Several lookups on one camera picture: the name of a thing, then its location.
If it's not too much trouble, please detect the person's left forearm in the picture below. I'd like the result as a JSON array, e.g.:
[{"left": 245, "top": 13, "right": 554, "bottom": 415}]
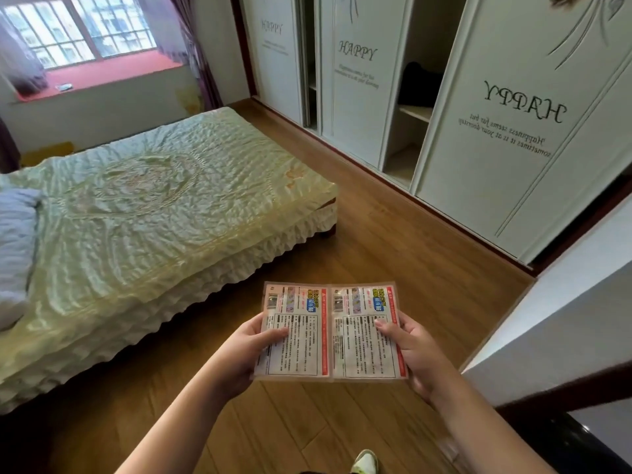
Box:
[{"left": 115, "top": 357, "right": 234, "bottom": 474}]

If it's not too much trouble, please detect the person's right hand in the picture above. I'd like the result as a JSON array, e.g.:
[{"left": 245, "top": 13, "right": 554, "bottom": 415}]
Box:
[{"left": 373, "top": 311, "right": 461, "bottom": 406}]

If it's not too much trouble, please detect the purple patterned curtain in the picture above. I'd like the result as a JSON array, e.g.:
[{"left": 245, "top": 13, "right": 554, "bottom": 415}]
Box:
[{"left": 132, "top": 0, "right": 224, "bottom": 112}]

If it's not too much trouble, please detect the clear double sticker packet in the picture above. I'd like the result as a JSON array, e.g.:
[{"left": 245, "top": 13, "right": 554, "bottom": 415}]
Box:
[{"left": 252, "top": 281, "right": 409, "bottom": 383}]

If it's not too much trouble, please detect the black bag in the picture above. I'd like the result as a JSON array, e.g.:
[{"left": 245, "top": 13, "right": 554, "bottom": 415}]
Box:
[{"left": 397, "top": 61, "right": 443, "bottom": 109}]

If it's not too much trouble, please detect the person's left hand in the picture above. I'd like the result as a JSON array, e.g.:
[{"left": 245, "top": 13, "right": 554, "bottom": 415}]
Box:
[{"left": 212, "top": 313, "right": 290, "bottom": 401}]

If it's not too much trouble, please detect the white sliding door with lettering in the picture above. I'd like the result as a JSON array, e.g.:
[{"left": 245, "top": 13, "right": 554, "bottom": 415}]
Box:
[{"left": 318, "top": 0, "right": 411, "bottom": 169}]

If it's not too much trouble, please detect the large white sliding wardrobe door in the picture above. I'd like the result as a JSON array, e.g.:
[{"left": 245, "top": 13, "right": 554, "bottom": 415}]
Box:
[{"left": 412, "top": 0, "right": 632, "bottom": 265}]

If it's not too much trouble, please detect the dark wooden furniture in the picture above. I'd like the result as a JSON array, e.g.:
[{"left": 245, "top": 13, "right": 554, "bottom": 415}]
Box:
[{"left": 494, "top": 360, "right": 632, "bottom": 474}]

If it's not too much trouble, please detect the white cabinet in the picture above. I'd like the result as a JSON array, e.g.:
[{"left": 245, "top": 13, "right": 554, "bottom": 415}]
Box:
[{"left": 461, "top": 192, "right": 632, "bottom": 408}]

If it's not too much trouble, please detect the person's right forearm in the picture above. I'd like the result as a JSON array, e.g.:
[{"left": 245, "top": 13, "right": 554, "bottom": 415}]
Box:
[{"left": 434, "top": 374, "right": 560, "bottom": 474}]

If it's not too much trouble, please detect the yellow object beside bed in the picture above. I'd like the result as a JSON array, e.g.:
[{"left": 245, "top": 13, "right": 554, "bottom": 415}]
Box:
[{"left": 20, "top": 142, "right": 76, "bottom": 167}]

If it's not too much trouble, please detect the narrow white sliding wardrobe door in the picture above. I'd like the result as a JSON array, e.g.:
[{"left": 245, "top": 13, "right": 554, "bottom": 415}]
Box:
[{"left": 241, "top": 0, "right": 305, "bottom": 127}]

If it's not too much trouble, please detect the dark purple curtain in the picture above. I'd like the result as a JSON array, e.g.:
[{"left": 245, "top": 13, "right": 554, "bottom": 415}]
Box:
[{"left": 0, "top": 116, "right": 21, "bottom": 174}]

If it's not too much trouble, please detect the barred window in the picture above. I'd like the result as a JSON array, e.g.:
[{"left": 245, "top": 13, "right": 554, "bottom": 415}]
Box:
[{"left": 0, "top": 0, "right": 160, "bottom": 70}]

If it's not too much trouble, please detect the bed with green quilted bedspread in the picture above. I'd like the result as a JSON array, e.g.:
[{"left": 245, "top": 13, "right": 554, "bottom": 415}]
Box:
[{"left": 0, "top": 107, "right": 338, "bottom": 416}]

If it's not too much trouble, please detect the white wardrobe frame with shelves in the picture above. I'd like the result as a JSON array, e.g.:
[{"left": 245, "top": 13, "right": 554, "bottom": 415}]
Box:
[{"left": 230, "top": 0, "right": 632, "bottom": 275}]

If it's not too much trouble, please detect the purple sheer curtain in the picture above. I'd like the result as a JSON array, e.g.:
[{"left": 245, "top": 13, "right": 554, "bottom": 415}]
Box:
[{"left": 0, "top": 9, "right": 50, "bottom": 95}]

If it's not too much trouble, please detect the person's white green shoe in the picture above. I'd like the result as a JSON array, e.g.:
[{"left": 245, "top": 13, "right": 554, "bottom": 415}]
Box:
[{"left": 350, "top": 449, "right": 379, "bottom": 474}]

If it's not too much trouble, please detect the pale blue pillow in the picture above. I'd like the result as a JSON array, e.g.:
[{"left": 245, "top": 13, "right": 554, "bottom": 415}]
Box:
[{"left": 0, "top": 188, "right": 44, "bottom": 331}]

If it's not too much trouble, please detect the red window sill mat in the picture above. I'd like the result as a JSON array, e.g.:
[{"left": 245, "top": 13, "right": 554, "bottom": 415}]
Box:
[{"left": 15, "top": 50, "right": 184, "bottom": 102}]

